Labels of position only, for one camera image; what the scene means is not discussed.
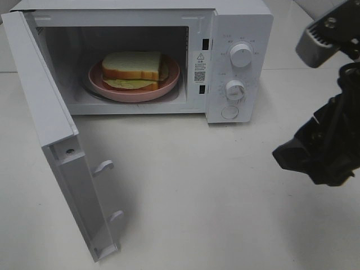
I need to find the glass microwave turntable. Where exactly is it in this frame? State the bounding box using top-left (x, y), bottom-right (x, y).
top-left (81, 74), bottom-right (186, 104)

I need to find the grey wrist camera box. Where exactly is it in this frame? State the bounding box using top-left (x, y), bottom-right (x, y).
top-left (295, 0), bottom-right (359, 68)

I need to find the lower white timer knob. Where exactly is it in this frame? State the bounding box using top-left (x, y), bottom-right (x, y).
top-left (224, 80), bottom-right (246, 101)

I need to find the white microwave door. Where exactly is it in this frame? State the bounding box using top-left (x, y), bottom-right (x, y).
top-left (2, 11), bottom-right (122, 261)

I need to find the upper white power knob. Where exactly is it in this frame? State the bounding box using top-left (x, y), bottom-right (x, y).
top-left (229, 42), bottom-right (253, 68)

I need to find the pink round plate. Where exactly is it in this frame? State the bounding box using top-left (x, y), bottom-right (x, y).
top-left (88, 55), bottom-right (181, 103)

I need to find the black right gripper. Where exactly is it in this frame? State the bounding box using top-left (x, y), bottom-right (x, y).
top-left (272, 62), bottom-right (359, 186)

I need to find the white microwave oven body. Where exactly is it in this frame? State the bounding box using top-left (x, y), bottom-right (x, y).
top-left (10, 1), bottom-right (273, 123)

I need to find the round white door button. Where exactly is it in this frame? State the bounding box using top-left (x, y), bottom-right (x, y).
top-left (221, 106), bottom-right (239, 120)

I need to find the white bread sandwich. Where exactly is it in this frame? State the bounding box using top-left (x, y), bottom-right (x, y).
top-left (101, 51), bottom-right (169, 91)

